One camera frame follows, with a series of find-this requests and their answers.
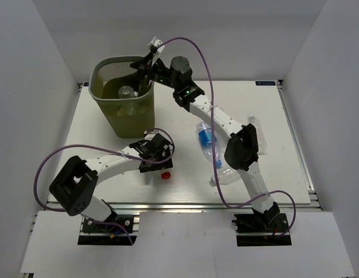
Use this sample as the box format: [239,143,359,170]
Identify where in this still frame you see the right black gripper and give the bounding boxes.
[122,51,181,91]

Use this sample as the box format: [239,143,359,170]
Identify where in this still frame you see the red cap red label bottle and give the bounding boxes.
[161,171,171,180]

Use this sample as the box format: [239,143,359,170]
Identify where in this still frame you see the clear bottle white cap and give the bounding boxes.
[118,86,138,98]

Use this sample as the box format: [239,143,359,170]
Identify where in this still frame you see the blue label blue cap bottle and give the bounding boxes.
[196,122,223,169]

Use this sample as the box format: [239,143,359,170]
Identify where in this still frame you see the clear crushed bottle no cap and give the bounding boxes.
[217,168,241,185]

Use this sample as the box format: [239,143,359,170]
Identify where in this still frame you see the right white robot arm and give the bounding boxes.
[130,56,280,231]

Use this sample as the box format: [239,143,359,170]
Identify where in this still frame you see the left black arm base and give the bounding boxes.
[78,214,139,246]

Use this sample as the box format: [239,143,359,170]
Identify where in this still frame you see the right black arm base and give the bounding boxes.
[232,213,292,247]

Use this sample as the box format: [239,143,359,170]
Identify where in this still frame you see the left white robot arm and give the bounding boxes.
[49,133,174,231]

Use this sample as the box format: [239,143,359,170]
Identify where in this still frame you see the olive green mesh bin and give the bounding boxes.
[89,56,155,138]

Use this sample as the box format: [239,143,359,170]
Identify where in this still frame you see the blue table label sticker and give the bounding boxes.
[255,81,275,86]

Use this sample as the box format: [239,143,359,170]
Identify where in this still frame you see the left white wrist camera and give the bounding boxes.
[144,129,159,141]

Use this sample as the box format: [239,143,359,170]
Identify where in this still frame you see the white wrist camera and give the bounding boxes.
[147,36,165,56]
[144,129,159,141]

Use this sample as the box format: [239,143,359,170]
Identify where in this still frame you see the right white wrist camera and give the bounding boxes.
[147,36,165,56]

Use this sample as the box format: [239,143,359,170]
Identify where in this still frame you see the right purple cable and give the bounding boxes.
[155,37,298,239]

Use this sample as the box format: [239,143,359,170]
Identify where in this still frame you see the purple cable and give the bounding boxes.
[155,37,298,239]
[34,128,176,246]

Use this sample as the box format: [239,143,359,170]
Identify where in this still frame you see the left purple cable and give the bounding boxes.
[34,128,176,246]

